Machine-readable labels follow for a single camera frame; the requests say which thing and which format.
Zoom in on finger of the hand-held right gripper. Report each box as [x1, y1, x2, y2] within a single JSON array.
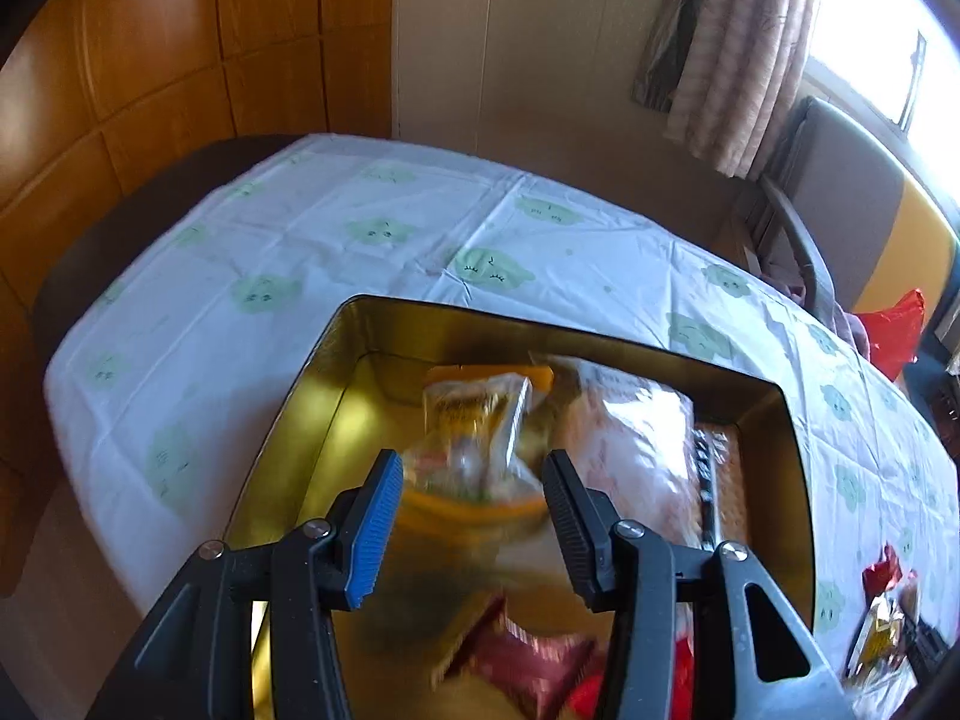
[[904, 611, 957, 680]]

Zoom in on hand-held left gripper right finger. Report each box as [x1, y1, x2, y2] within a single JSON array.
[[541, 450, 860, 720]]

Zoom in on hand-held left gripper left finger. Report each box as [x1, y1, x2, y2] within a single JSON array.
[[86, 448, 406, 720]]

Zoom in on yellow snack packet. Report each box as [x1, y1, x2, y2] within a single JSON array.
[[844, 592, 920, 687]]

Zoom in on red foil snack packet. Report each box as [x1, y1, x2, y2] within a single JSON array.
[[861, 542, 905, 608], [566, 630, 695, 720]]

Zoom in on gold tin box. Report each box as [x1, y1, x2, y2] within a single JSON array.
[[225, 295, 818, 720]]

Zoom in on white clear snack packet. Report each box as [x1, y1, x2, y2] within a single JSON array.
[[499, 351, 751, 616]]

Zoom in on dark red snack packet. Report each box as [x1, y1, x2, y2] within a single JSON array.
[[431, 592, 601, 720]]

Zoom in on clear yellow pastry packet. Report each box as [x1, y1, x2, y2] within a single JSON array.
[[401, 364, 556, 533]]

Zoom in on red plastic bag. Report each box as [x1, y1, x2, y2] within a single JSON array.
[[855, 289, 927, 382]]

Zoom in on cloud-print white tablecloth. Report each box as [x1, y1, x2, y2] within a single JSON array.
[[43, 133, 960, 720]]

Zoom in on pink cloth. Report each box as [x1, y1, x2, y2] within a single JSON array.
[[829, 300, 871, 361]]

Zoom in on grey yellow blue armchair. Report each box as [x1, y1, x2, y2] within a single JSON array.
[[739, 96, 960, 383]]

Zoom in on beige patterned curtain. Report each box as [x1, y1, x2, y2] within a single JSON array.
[[631, 0, 826, 181]]

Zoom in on window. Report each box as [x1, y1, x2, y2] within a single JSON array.
[[806, 0, 960, 136]]

